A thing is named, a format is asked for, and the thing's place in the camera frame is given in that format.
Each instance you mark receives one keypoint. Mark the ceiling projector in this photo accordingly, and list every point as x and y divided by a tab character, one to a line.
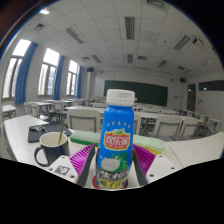
198	41

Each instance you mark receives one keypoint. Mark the dark high wall window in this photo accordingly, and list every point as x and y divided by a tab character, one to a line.
211	85

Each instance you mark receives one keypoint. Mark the dark blue mug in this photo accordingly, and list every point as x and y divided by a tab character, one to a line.
55	153

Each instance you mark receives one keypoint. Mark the dark classroom door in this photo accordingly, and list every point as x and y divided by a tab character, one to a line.
192	96

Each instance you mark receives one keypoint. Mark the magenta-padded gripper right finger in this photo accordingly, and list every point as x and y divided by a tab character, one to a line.
160	166

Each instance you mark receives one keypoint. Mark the blue window curtains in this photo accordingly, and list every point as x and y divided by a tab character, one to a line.
25	73

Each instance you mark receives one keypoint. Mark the blue white-capped drink bottle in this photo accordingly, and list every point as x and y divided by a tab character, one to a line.
116	133

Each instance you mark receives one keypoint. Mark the golden stir stick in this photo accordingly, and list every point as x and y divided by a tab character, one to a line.
62	133

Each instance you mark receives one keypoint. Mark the black wall speaker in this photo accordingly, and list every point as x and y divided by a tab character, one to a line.
182	80
90	69

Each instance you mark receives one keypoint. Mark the group of ceiling lights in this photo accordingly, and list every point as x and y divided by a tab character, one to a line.
129	27

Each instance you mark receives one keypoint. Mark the bunch of keys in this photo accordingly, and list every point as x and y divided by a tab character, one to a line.
36	128

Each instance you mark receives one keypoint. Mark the green blackboard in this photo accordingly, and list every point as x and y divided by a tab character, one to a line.
150	93

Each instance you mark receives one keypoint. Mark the group of classroom chairs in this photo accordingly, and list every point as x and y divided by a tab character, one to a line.
83	120

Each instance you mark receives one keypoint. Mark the yellow green sponge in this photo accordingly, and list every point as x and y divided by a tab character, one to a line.
156	151

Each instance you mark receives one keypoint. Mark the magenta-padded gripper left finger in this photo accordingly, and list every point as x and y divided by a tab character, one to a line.
71	168

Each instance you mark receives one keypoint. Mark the row of classroom windows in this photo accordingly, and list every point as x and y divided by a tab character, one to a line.
51	56

